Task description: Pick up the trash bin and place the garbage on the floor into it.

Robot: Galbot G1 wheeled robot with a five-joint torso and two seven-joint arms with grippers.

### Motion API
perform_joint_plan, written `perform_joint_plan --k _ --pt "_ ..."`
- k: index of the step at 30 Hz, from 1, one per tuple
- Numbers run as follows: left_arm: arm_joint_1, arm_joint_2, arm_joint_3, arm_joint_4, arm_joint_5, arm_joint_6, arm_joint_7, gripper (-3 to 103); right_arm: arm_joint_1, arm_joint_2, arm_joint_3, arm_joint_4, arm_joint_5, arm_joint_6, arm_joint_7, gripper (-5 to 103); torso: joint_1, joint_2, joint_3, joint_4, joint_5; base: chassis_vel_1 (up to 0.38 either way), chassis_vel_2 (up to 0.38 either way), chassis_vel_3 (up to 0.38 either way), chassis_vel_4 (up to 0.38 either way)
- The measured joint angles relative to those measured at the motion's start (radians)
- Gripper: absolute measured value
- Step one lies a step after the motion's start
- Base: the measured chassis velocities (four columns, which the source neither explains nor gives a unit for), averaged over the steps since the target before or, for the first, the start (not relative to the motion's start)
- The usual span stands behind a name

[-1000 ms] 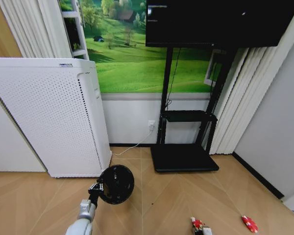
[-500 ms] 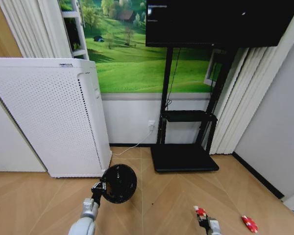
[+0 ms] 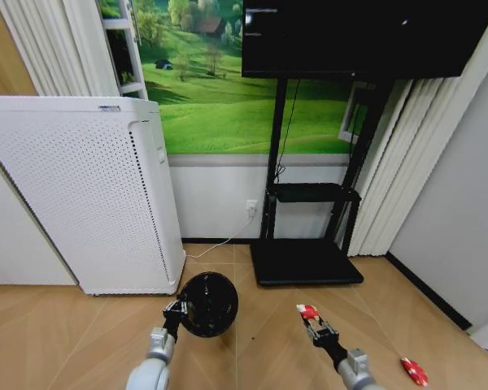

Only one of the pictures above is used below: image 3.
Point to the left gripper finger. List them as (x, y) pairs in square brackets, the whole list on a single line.
[(171, 308), (184, 305)]

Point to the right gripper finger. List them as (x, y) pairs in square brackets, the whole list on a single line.
[(310, 327), (324, 326)]

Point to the red white wrapper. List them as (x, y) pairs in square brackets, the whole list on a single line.
[(308, 312), (415, 369)]

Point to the black round trash bin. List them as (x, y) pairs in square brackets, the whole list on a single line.
[(211, 302)]

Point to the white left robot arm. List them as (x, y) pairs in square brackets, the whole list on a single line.
[(152, 365)]

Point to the black television stand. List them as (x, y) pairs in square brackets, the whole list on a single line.
[(305, 260)]

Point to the white perforated air purifier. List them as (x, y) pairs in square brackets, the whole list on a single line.
[(81, 191)]

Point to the white pleated curtain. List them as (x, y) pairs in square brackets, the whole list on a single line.
[(394, 170), (53, 44)]

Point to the green landscape poster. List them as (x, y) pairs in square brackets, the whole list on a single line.
[(211, 101)]

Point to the black television screen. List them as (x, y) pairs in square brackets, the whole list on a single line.
[(349, 36)]

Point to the wooden door panel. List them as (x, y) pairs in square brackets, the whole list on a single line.
[(2, 48)]

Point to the white wall outlet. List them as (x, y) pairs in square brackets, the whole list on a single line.
[(251, 207)]

